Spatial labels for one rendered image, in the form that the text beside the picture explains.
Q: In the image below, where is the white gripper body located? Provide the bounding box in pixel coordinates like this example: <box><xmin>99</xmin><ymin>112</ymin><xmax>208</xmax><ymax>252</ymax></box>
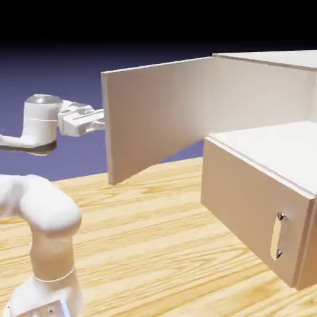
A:
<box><xmin>58</xmin><ymin>108</ymin><xmax>105</xmax><ymax>137</ymax></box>

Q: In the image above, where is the light wooden cabinet door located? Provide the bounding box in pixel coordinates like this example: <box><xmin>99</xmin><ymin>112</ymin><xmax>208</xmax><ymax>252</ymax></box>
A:
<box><xmin>100</xmin><ymin>56</ymin><xmax>214</xmax><ymax>186</ymax></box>

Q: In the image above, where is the light wooden cabinet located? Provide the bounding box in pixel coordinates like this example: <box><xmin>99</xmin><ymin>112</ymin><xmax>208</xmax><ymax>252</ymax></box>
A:
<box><xmin>199</xmin><ymin>49</ymin><xmax>317</xmax><ymax>291</ymax></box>

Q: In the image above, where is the light wooden door with handle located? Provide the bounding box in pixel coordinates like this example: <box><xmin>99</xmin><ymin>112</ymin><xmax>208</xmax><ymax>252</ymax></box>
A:
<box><xmin>199</xmin><ymin>136</ymin><xmax>316</xmax><ymax>290</ymax></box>

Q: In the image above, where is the curved metal door handle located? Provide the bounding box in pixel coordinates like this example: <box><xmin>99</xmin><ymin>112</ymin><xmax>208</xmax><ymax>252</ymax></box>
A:
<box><xmin>269</xmin><ymin>212</ymin><xmax>290</xmax><ymax>261</ymax></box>

